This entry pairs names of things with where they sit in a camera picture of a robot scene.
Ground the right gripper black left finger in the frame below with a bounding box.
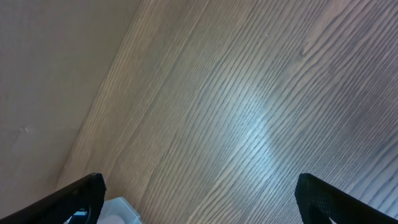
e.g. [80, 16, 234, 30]
[1, 173, 106, 224]

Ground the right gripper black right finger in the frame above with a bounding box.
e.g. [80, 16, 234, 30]
[295, 173, 397, 224]

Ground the clear plastic storage container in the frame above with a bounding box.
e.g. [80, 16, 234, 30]
[63, 196, 143, 224]

